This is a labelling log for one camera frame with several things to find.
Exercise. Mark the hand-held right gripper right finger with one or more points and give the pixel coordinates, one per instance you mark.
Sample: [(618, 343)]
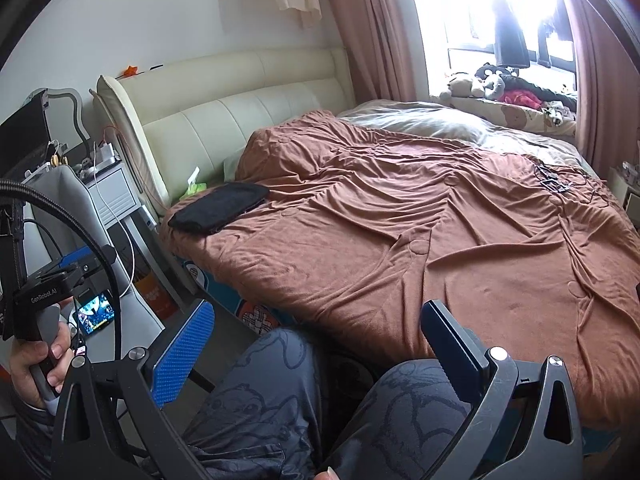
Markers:
[(450, 350)]

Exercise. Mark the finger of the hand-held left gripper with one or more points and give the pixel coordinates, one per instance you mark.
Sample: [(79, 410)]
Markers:
[(85, 267)]

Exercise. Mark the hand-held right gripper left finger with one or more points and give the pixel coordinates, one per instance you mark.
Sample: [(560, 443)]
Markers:
[(185, 350)]

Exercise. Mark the black pants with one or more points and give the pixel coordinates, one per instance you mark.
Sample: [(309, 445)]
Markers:
[(220, 207)]

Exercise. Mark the person's left forearm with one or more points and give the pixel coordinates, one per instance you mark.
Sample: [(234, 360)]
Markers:
[(32, 430)]

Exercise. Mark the person's left hand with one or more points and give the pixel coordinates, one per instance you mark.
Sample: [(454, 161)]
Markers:
[(25, 375)]

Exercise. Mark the smartphone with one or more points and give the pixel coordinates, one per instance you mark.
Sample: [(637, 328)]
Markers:
[(95, 312)]

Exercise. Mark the orange printed bag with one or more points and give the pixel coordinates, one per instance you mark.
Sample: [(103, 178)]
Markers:
[(155, 295)]

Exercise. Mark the blue printed bed sheet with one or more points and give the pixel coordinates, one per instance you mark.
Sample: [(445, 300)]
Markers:
[(250, 310)]

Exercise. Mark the white nightstand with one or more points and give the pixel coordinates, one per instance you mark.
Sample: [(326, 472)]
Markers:
[(117, 195)]

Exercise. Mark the person's left leg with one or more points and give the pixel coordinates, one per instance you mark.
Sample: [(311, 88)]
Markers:
[(250, 410)]

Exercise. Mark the person's leg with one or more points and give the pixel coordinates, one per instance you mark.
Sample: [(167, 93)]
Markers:
[(395, 425), (250, 410)]

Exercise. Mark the person's right leg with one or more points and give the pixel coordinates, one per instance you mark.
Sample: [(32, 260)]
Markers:
[(395, 425)]

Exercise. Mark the green tissue pack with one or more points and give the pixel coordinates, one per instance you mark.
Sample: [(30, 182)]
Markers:
[(195, 189)]

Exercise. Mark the brown blanket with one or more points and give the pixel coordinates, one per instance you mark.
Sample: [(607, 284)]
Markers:
[(400, 220)]

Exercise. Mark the black monitor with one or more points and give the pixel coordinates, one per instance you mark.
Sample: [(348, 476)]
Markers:
[(20, 140)]

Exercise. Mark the pale pillow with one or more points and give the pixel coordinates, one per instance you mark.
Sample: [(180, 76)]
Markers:
[(231, 167)]

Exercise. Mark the orange star ornament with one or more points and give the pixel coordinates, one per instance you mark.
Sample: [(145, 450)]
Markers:
[(130, 71)]

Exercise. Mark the cream leather headboard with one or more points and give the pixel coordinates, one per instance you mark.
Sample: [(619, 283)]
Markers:
[(225, 105)]

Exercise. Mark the bear printed cushion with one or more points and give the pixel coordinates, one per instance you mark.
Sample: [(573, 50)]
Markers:
[(515, 115)]

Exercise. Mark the red cloth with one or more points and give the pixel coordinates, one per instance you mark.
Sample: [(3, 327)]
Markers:
[(520, 97)]

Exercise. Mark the beige plush toy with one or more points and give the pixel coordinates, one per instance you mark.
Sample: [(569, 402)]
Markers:
[(457, 86)]

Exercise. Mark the black and white plush toy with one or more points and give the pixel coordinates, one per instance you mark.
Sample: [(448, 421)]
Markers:
[(492, 80)]

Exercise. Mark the black cloth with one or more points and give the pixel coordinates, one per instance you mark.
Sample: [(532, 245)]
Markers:
[(550, 94)]

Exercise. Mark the pink curtain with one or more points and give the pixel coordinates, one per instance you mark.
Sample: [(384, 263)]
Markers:
[(600, 85), (380, 25)]

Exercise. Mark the dark hanging garment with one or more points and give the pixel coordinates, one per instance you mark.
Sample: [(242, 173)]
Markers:
[(510, 35), (552, 35)]

